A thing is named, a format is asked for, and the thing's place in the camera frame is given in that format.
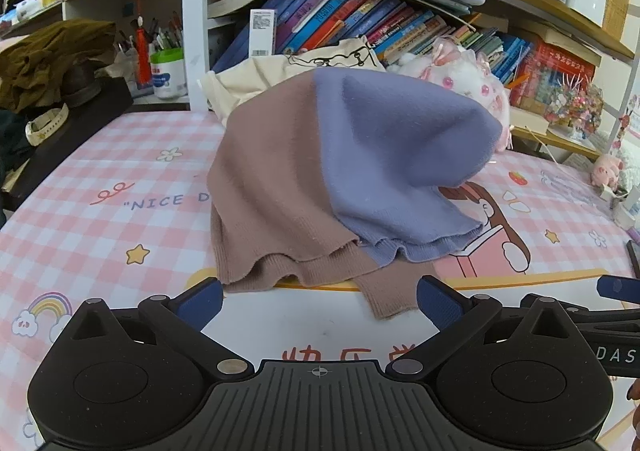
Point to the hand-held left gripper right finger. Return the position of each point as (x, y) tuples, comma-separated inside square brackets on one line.
[(440, 303)]

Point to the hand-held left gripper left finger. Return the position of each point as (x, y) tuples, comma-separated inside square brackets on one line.
[(205, 303)]

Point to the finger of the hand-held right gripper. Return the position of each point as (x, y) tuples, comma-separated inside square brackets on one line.
[(617, 288), (605, 318)]

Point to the brown and purple sweater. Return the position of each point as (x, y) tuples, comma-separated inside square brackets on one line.
[(300, 156)]

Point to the black smartphone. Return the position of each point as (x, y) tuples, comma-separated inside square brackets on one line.
[(634, 256)]

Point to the pink plush pig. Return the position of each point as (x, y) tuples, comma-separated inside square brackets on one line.
[(607, 171)]

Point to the pink checked desk mat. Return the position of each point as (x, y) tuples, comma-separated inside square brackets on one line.
[(100, 231)]

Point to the colourful bead ornament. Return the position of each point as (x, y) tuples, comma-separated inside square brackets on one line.
[(575, 101)]

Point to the thick flat book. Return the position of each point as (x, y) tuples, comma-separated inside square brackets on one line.
[(527, 118)]

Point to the cream cloth bag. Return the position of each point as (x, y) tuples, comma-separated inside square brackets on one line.
[(240, 86)]

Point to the red boxed book set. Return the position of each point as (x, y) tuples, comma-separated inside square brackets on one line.
[(560, 68)]

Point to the white plush rabbit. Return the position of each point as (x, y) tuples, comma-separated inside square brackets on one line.
[(475, 76)]

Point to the white pen can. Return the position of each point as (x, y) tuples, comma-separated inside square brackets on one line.
[(167, 73)]

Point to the cream wrist watch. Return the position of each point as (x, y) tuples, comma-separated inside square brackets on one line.
[(45, 123)]

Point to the red tassel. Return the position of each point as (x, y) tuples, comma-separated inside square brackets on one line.
[(143, 56)]

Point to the bunch of pens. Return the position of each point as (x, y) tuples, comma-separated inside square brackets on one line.
[(162, 36)]

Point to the white upright carton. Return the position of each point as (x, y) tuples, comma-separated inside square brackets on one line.
[(262, 33)]

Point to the olive green cloth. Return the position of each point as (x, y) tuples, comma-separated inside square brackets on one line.
[(45, 56)]

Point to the white shelving unit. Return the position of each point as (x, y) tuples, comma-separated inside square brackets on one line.
[(195, 6)]

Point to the row of books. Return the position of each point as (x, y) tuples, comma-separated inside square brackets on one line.
[(350, 16)]

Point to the cartoon wall sticker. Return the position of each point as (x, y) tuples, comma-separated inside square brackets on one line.
[(625, 131)]

